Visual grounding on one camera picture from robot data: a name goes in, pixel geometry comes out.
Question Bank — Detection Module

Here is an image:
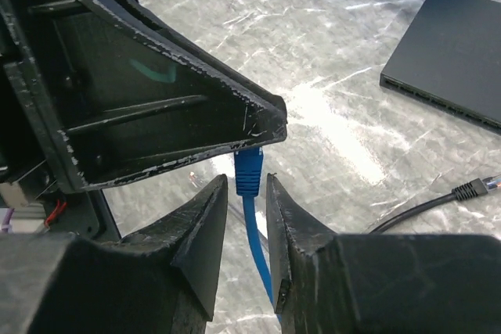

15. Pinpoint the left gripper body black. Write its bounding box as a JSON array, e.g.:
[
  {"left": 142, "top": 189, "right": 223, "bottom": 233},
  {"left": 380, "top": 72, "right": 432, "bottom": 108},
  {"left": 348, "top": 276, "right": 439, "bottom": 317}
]
[{"left": 1, "top": 0, "right": 121, "bottom": 240}]

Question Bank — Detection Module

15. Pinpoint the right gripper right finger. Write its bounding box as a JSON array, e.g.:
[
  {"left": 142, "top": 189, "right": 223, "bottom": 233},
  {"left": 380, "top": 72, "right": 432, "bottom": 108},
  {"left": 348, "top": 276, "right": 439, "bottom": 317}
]
[{"left": 266, "top": 174, "right": 500, "bottom": 333}]

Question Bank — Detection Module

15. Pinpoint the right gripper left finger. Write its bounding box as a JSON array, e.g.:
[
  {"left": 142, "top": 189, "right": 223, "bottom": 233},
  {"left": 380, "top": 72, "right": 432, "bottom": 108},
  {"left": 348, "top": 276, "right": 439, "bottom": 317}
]
[{"left": 1, "top": 174, "right": 228, "bottom": 333}]

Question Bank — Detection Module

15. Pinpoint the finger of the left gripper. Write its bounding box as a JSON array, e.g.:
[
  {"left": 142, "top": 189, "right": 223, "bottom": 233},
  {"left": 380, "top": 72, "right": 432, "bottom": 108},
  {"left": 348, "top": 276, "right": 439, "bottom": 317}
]
[{"left": 24, "top": 0, "right": 287, "bottom": 192}]

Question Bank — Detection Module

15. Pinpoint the blue ethernet cable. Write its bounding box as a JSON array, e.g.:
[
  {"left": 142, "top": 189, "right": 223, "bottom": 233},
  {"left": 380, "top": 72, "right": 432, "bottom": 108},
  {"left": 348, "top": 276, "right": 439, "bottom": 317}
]
[{"left": 232, "top": 146, "right": 283, "bottom": 325}]

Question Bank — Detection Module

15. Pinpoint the black ethernet cable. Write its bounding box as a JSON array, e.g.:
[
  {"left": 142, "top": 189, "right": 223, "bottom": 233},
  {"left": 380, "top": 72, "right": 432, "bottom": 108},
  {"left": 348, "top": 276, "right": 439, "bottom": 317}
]
[{"left": 367, "top": 173, "right": 501, "bottom": 234}]

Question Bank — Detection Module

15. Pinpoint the black network switch right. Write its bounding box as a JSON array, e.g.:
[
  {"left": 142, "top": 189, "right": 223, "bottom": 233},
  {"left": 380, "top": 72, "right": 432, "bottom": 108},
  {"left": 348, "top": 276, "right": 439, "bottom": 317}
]
[{"left": 380, "top": 0, "right": 500, "bottom": 133}]

